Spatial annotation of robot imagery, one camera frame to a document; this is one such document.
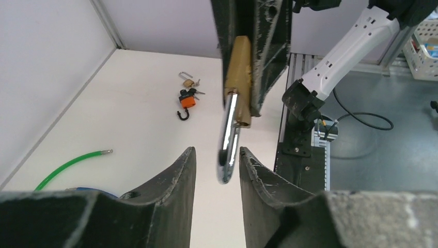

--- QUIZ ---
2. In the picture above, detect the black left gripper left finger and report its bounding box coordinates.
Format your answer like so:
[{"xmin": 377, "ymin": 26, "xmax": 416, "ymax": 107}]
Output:
[{"xmin": 1, "ymin": 147, "xmax": 196, "ymax": 247}]

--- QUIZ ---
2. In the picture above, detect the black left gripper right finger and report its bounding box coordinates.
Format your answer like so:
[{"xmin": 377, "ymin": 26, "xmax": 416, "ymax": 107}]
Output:
[{"xmin": 239, "ymin": 147, "xmax": 437, "ymax": 247}]

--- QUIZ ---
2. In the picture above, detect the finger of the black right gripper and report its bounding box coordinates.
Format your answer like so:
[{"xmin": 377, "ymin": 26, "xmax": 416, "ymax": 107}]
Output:
[
  {"xmin": 209, "ymin": 0, "xmax": 256, "ymax": 97},
  {"xmin": 251, "ymin": 1, "xmax": 293, "ymax": 117}
]

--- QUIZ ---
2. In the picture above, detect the large brass padlock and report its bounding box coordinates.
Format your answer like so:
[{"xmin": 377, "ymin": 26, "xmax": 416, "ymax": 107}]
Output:
[{"xmin": 216, "ymin": 36, "xmax": 252, "ymax": 184}]

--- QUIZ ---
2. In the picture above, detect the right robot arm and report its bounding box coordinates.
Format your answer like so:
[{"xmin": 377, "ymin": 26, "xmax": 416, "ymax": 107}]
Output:
[{"xmin": 211, "ymin": 1, "xmax": 437, "ymax": 131}]

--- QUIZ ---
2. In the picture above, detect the black-headed key bunch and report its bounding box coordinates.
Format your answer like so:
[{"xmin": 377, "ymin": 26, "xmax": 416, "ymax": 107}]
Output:
[{"xmin": 179, "ymin": 88, "xmax": 205, "ymax": 100}]

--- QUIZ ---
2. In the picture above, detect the orange black key fob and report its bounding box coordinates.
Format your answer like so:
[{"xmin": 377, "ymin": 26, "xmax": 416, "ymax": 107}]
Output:
[{"xmin": 177, "ymin": 94, "xmax": 196, "ymax": 121}]

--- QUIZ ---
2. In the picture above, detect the small brass padlock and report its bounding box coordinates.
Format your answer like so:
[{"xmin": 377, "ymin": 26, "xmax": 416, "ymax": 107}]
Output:
[{"xmin": 178, "ymin": 71, "xmax": 200, "ymax": 89}]

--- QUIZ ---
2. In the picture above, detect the white storage basket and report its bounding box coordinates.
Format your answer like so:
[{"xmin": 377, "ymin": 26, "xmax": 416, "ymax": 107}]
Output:
[{"xmin": 402, "ymin": 10, "xmax": 437, "ymax": 81}]

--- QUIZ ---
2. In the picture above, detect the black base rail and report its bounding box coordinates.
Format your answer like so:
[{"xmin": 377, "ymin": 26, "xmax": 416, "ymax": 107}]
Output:
[{"xmin": 273, "ymin": 113, "xmax": 331, "ymax": 192}]

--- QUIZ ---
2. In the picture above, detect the right black camera cable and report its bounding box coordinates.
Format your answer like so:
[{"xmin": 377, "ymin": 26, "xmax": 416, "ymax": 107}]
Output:
[{"xmin": 321, "ymin": 87, "xmax": 394, "ymax": 137}]

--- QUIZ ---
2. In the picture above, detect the blue cable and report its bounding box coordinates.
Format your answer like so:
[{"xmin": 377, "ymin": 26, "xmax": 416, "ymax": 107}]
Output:
[{"xmin": 65, "ymin": 187, "xmax": 119, "ymax": 199}]

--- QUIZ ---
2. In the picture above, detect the green cable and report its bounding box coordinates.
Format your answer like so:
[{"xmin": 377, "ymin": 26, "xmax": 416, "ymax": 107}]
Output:
[{"xmin": 34, "ymin": 149, "xmax": 114, "ymax": 192}]

